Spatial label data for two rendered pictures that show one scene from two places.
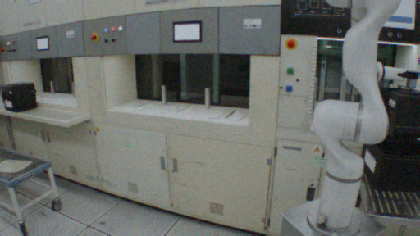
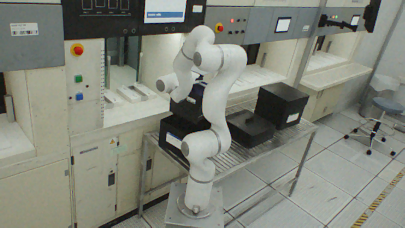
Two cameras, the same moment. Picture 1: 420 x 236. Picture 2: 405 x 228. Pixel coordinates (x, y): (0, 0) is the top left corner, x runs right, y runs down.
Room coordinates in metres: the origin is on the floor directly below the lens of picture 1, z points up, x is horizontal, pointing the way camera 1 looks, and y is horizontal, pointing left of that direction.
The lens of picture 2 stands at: (0.39, 0.66, 1.86)
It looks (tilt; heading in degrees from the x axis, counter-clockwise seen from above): 28 degrees down; 290
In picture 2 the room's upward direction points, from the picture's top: 10 degrees clockwise
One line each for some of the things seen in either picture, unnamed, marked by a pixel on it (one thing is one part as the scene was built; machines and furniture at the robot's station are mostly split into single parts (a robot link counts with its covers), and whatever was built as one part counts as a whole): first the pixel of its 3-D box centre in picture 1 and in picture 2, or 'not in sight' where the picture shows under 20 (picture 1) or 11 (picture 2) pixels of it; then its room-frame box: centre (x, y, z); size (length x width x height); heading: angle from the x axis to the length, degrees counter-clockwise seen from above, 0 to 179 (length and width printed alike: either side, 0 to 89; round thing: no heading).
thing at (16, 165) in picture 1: (11, 165); not in sight; (1.71, 1.63, 0.47); 0.31 x 0.23 x 0.02; 89
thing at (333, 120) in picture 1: (339, 138); (199, 155); (0.75, -0.41, 1.07); 0.19 x 0.12 x 0.24; 58
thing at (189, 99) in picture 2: (408, 105); (195, 95); (1.01, -0.88, 1.12); 0.24 x 0.20 x 0.32; 168
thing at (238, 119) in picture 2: not in sight; (248, 125); (0.73, -1.27, 0.83); 0.29 x 0.29 x 0.13; 68
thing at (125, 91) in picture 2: not in sight; (137, 91); (1.54, -1.07, 0.89); 0.22 x 0.21 x 0.04; 158
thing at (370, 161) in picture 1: (396, 161); (189, 133); (1.01, -0.88, 0.85); 0.28 x 0.28 x 0.17; 77
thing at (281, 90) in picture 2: not in sight; (280, 105); (0.59, -1.66, 0.89); 0.29 x 0.29 x 0.25; 64
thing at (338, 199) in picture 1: (338, 198); (198, 189); (0.73, -0.44, 0.85); 0.19 x 0.19 x 0.18
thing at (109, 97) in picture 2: not in sight; (102, 99); (1.65, -0.82, 0.89); 0.22 x 0.21 x 0.04; 158
